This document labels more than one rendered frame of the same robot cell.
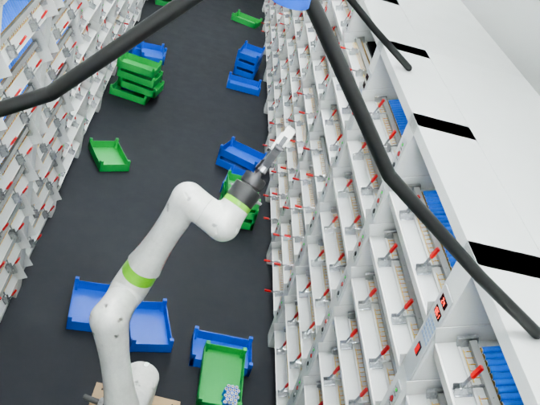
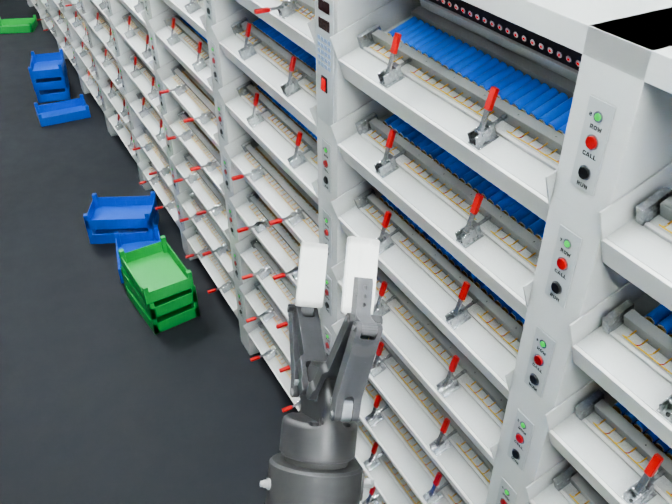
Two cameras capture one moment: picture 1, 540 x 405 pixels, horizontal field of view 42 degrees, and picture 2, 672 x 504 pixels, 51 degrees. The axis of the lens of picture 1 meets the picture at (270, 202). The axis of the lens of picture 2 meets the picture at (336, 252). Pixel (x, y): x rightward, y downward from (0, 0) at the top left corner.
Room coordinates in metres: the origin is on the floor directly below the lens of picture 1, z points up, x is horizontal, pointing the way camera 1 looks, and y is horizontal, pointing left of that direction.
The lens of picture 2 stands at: (1.44, 0.19, 1.96)
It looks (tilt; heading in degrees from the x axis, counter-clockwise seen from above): 37 degrees down; 342
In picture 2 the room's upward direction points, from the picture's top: straight up
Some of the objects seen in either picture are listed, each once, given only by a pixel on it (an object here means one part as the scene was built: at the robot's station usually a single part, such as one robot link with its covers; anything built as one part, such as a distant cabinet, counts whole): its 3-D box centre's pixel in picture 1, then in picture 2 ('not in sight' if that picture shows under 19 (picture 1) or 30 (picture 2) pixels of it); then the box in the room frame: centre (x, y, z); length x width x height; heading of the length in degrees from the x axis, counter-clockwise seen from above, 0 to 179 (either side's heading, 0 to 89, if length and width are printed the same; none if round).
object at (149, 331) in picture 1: (149, 324); not in sight; (2.56, 0.38, 0.04); 0.30 x 0.20 x 0.08; 24
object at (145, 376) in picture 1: (137, 390); not in sight; (1.75, 0.24, 0.48); 0.16 x 0.13 x 0.19; 178
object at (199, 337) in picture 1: (222, 350); not in sight; (2.55, -0.01, 0.04); 0.30 x 0.20 x 0.08; 101
